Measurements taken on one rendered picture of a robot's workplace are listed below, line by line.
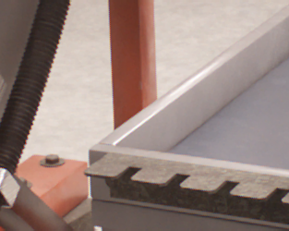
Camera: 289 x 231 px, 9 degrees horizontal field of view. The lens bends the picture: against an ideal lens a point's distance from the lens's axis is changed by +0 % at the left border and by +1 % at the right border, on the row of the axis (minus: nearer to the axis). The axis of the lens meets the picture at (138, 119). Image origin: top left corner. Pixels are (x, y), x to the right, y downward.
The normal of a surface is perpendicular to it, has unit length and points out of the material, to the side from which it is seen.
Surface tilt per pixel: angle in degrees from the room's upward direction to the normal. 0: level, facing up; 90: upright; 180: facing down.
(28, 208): 90
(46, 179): 0
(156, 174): 0
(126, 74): 90
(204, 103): 90
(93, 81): 0
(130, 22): 90
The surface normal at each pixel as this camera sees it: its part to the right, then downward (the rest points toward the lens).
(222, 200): -0.44, 0.32
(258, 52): 0.90, 0.11
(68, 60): -0.04, -0.94
